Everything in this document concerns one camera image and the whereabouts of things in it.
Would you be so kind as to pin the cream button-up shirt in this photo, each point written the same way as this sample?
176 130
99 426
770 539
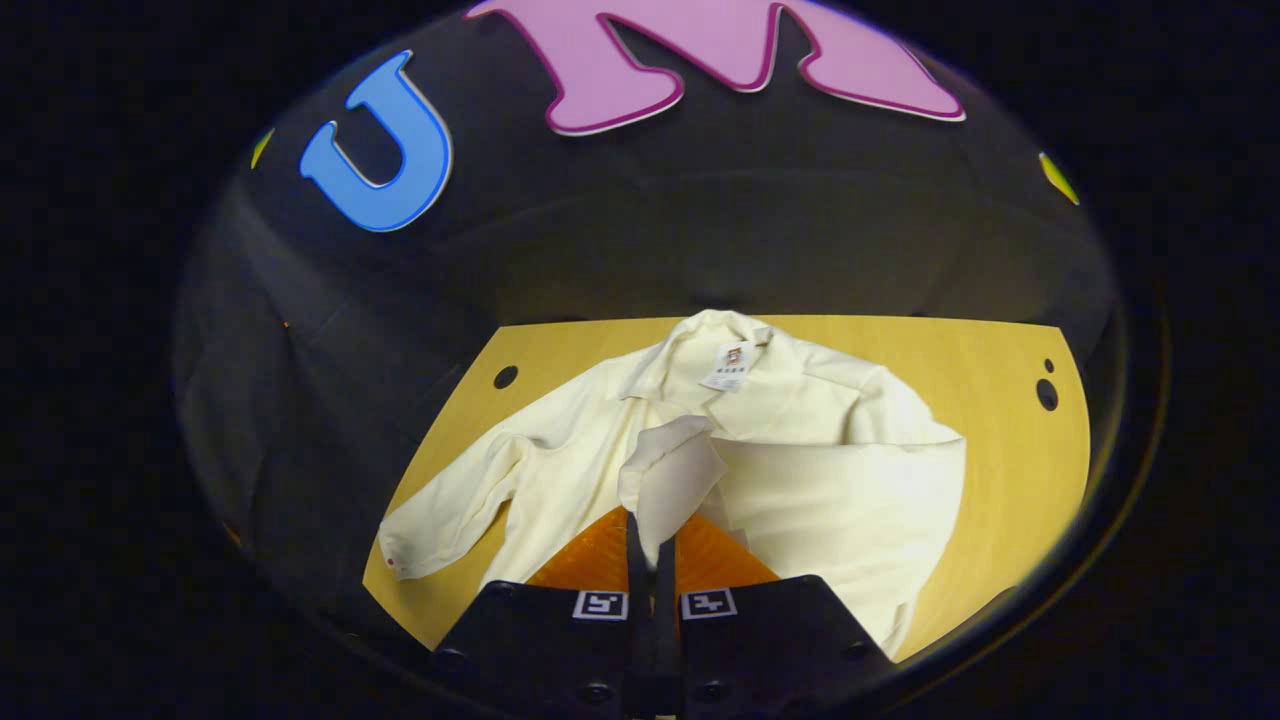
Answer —
820 470

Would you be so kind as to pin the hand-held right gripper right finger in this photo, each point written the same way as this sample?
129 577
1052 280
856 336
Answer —
668 640

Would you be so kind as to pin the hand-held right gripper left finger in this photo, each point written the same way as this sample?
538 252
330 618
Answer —
640 640

